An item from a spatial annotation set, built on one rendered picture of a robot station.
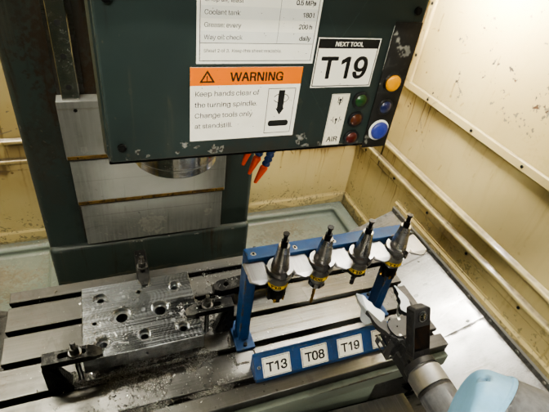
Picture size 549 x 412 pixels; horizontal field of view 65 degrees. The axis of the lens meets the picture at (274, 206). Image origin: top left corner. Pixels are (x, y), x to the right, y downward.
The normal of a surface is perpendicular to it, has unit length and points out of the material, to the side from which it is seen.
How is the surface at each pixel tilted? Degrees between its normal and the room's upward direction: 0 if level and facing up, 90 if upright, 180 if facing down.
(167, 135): 90
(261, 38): 90
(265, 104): 90
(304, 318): 0
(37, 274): 0
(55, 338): 0
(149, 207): 92
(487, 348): 24
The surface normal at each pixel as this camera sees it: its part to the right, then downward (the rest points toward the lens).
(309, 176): 0.34, 0.61
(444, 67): -0.93, 0.11
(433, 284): -0.27, -0.67
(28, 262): 0.12, -0.79
